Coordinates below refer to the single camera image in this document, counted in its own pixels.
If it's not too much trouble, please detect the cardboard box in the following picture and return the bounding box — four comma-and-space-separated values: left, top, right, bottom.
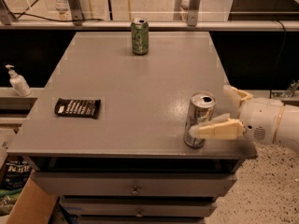
6, 172, 58, 224

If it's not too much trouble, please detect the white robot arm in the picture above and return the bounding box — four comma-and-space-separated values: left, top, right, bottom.
189, 85, 299, 152

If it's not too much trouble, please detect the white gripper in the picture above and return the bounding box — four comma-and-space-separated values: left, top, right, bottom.
189, 85, 284, 145

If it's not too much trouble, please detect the top grey drawer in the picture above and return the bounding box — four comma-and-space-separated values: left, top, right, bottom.
31, 172, 236, 197

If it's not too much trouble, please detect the dark snack bag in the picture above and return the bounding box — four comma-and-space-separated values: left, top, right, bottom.
1, 161, 32, 190

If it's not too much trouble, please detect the black cable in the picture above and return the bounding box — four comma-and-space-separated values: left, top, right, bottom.
10, 12, 106, 23

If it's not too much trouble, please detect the grey drawer cabinet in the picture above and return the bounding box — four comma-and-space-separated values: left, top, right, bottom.
8, 32, 256, 224

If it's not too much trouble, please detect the black snack bar wrapper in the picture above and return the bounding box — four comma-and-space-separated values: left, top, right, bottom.
54, 98, 101, 119

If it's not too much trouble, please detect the metal railing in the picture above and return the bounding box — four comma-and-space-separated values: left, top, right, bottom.
0, 0, 299, 32

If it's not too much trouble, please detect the grey drawer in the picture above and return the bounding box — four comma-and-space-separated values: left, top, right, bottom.
60, 198, 217, 217
31, 172, 236, 197

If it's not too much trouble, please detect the green soda can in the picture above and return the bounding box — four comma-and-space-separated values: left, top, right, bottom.
131, 18, 149, 55

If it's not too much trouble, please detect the silver redbull can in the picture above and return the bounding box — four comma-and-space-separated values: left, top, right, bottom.
184, 91, 216, 147

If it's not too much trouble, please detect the white pump bottle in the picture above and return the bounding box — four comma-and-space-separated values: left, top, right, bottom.
6, 64, 31, 97

